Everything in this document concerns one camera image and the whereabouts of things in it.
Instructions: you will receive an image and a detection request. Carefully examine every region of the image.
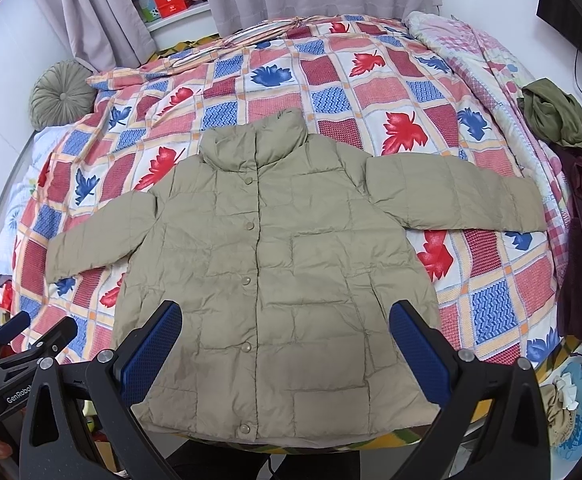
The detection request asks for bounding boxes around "khaki puffer jacket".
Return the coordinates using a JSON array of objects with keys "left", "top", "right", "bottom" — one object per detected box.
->
[{"left": 45, "top": 110, "right": 546, "bottom": 448}]

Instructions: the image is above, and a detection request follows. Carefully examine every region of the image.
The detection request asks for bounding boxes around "round green velvet cushion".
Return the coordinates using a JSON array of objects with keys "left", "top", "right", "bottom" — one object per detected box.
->
[{"left": 29, "top": 61, "right": 96, "bottom": 131}]

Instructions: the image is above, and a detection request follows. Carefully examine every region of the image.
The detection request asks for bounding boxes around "grey curtain left panel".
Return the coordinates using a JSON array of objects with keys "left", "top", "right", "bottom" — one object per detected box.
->
[{"left": 35, "top": 0, "right": 157, "bottom": 73}]

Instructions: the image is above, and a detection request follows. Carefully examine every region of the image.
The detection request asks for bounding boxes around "olive green garment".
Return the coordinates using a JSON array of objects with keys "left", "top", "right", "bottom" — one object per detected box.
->
[{"left": 518, "top": 78, "right": 582, "bottom": 148}]

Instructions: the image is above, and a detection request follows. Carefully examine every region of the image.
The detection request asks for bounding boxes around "leaf patterned patchwork quilt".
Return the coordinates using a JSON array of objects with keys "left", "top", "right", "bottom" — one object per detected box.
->
[{"left": 0, "top": 15, "right": 560, "bottom": 364}]

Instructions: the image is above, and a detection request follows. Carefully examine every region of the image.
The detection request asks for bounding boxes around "striped pillow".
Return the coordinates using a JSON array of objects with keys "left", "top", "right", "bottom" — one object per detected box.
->
[{"left": 170, "top": 15, "right": 323, "bottom": 68}]

